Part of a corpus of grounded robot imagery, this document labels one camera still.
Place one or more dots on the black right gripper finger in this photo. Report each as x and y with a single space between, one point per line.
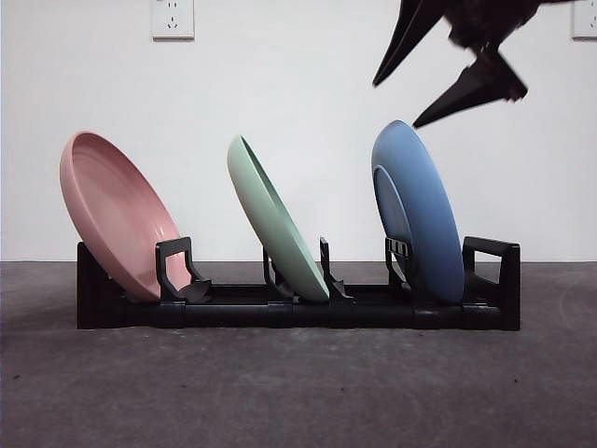
485 81
406 32

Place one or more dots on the blue plate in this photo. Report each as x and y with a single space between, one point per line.
434 210

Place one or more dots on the green plate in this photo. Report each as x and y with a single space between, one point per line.
270 219

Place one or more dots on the pink plate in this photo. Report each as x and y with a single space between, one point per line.
116 210

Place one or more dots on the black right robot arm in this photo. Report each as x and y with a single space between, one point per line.
494 18

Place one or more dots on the black plastic dish rack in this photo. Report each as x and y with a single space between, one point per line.
233 318

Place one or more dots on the white wall socket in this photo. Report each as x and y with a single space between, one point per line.
586 23
173 21

